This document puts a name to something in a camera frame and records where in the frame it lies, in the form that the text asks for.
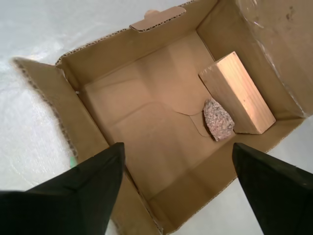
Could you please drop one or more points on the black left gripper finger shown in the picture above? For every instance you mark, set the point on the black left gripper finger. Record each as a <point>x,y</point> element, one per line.
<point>281,195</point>
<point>61,208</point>

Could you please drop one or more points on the pinkish granite rock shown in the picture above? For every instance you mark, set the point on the pinkish granite rock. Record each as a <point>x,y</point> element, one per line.
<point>218,120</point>

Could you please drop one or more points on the light wooden block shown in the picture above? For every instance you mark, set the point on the light wooden block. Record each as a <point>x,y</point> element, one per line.
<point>239,90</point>

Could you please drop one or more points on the cardboard box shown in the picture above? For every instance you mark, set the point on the cardboard box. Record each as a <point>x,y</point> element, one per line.
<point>151,122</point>

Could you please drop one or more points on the green tape strip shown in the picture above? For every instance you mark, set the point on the green tape strip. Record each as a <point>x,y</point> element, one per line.
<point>73,162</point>

